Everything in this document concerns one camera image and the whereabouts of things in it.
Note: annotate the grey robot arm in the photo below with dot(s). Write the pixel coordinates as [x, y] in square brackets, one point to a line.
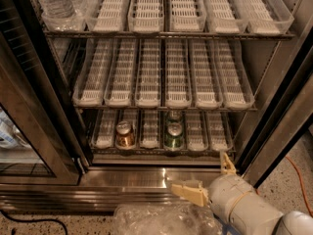
[291, 223]

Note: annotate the orange soda can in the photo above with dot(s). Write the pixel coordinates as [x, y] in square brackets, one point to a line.
[125, 137]

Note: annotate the middle wire shelf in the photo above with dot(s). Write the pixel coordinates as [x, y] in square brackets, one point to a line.
[163, 108]

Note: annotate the wire shelf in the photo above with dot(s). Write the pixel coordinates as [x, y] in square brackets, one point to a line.
[153, 152]
[167, 35]
[163, 108]

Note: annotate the clear plastic water bottle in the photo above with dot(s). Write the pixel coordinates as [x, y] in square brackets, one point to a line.
[57, 9]

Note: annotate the green soda can front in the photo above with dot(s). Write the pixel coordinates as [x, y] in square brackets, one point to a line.
[173, 136]

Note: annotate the glass fridge door left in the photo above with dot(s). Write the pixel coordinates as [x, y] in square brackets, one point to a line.
[35, 97]

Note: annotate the bottom wire shelf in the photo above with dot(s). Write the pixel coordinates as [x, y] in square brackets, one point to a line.
[153, 152]

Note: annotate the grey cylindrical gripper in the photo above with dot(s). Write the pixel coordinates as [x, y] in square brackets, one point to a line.
[226, 191]

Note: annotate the green soda can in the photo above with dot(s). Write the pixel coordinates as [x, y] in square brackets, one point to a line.
[174, 116]
[173, 136]

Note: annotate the steel fridge base grille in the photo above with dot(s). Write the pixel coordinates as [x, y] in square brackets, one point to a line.
[102, 190]

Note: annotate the green soda can rear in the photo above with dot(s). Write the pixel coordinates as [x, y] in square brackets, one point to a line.
[174, 116]

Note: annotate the top wire shelf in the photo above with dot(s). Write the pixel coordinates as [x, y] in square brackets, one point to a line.
[167, 35]

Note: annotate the steel fridge door right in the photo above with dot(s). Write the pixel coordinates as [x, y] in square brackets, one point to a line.
[280, 71]

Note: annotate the blue tape cross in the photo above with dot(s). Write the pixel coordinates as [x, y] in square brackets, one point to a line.
[227, 229]

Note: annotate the clear plastic bag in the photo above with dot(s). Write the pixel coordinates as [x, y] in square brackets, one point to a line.
[172, 219]

